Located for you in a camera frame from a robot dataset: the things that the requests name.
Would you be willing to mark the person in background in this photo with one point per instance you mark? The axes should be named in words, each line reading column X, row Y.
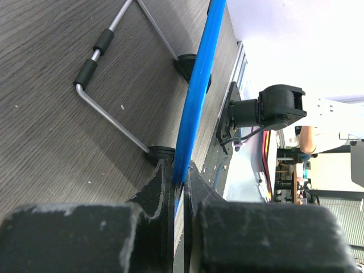
column 315, row 140

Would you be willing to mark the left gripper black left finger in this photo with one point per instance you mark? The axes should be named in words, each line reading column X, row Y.
column 134, row 236

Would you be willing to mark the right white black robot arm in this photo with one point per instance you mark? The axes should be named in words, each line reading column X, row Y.
column 280, row 106

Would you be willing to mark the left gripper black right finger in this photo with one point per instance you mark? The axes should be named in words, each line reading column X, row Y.
column 223, row 236

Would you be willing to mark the metal wire whiteboard stand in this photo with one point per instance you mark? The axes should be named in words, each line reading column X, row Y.
column 136, row 81

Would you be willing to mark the blue framed whiteboard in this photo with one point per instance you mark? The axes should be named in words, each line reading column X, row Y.
column 195, row 98

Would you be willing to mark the aluminium frame rail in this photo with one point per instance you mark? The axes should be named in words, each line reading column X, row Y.
column 240, row 65

